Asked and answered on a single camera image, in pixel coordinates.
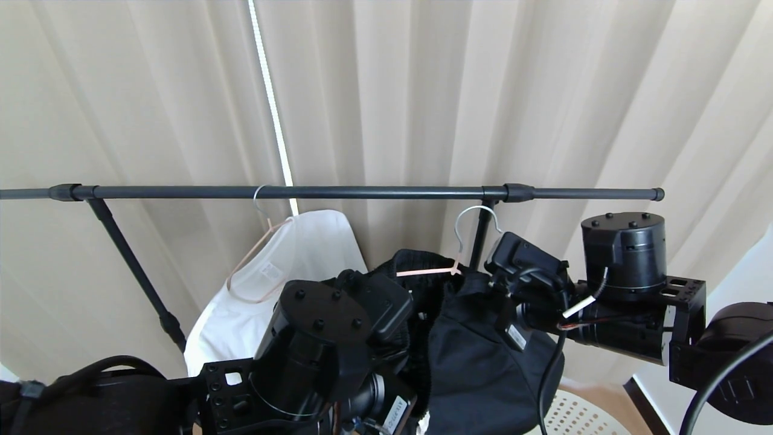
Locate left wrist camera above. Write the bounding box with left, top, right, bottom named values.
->
left=336, top=269, right=416, bottom=346

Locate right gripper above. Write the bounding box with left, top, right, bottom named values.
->
left=494, top=293, right=672, bottom=367

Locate white printed t-shirt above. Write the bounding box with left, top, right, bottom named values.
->
left=183, top=209, right=370, bottom=380

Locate black cable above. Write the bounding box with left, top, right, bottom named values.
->
left=678, top=331, right=773, bottom=435
left=536, top=329, right=568, bottom=435

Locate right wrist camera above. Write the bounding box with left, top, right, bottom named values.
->
left=484, top=231, right=571, bottom=294

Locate black garment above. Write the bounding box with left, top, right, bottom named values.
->
left=326, top=248, right=566, bottom=435

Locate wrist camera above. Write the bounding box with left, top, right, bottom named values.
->
left=484, top=231, right=571, bottom=294
left=336, top=269, right=416, bottom=346

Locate black clothes rack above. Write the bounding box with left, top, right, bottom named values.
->
left=0, top=183, right=666, bottom=354

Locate white laundry basket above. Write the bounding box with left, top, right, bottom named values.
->
left=530, top=389, right=633, bottom=435

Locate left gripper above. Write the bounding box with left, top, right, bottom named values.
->
left=338, top=370, right=420, bottom=435

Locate beige curtain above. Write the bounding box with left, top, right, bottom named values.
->
left=0, top=0, right=773, bottom=387

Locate pink clothes hanger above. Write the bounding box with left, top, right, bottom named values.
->
left=227, top=184, right=297, bottom=304
left=395, top=205, right=504, bottom=279

